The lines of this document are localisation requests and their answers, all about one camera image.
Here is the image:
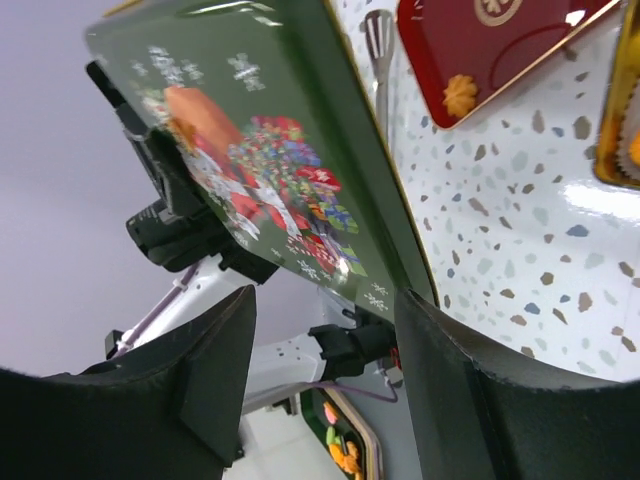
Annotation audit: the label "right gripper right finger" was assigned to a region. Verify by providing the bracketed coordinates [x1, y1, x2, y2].
[395, 290, 639, 479]

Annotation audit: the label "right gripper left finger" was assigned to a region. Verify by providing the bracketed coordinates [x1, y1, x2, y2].
[0, 285, 257, 480]

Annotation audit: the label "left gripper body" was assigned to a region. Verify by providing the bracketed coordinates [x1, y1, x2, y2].
[85, 61, 278, 284]

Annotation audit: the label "gold tin lid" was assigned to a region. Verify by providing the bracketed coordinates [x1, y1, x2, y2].
[85, 1, 437, 319]

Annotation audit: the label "metal serving tongs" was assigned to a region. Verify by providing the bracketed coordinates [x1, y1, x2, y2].
[361, 9, 395, 140]

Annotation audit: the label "gold cookie tin box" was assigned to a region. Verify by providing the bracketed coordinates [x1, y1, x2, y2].
[594, 1, 639, 190]

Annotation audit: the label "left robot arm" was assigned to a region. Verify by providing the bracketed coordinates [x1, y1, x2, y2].
[86, 61, 396, 412]

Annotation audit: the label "dark tray with sweets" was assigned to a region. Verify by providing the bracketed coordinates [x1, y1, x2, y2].
[299, 388, 386, 480]

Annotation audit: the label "orange flower cookie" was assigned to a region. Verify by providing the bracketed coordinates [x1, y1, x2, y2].
[442, 74, 478, 118]

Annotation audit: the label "red serving tray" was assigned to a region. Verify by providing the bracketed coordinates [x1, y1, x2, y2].
[396, 0, 619, 130]

